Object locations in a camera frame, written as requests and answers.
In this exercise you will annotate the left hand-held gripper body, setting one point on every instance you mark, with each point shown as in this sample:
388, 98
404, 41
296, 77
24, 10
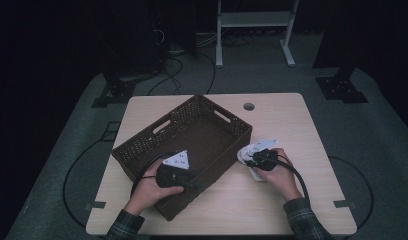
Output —
173, 176

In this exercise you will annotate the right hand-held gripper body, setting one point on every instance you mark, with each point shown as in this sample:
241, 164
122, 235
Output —
265, 160

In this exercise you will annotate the white cloth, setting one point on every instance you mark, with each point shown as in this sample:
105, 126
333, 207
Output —
245, 153

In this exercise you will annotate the brown woven basket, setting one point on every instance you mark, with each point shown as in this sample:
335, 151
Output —
205, 133

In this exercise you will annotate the person's right hand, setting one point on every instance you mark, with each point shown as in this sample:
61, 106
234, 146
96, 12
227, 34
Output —
282, 180

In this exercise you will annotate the person's left hand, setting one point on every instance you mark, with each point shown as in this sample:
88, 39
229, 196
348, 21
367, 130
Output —
148, 190

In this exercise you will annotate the black tape strip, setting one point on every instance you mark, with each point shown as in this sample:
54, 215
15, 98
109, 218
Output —
345, 203
96, 204

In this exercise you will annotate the black stand base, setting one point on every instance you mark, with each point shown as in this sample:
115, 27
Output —
340, 88
117, 91

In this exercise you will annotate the white metal stand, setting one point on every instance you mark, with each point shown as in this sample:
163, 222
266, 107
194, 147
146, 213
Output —
255, 19

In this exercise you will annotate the black cabinet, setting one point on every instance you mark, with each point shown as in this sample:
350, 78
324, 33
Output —
132, 40

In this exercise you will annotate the black curtain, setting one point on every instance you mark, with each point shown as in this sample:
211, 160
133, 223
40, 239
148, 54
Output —
368, 30

